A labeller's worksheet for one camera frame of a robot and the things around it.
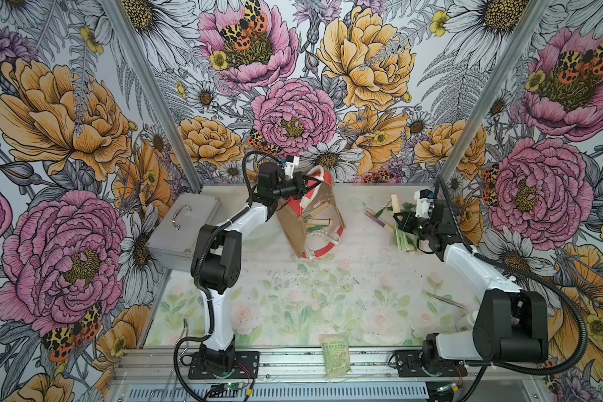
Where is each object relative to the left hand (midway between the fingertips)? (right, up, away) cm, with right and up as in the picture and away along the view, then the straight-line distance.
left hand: (321, 185), depth 87 cm
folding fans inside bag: (-2, -14, +16) cm, 21 cm away
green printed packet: (+4, -50, -14) cm, 52 cm away
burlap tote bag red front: (-10, -9, +2) cm, 14 cm away
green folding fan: (+27, -19, -6) cm, 33 cm away
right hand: (+25, -12, +1) cm, 28 cm away
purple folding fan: (+22, -11, +21) cm, 33 cm away
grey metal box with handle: (-50, -18, -2) cm, 53 cm away
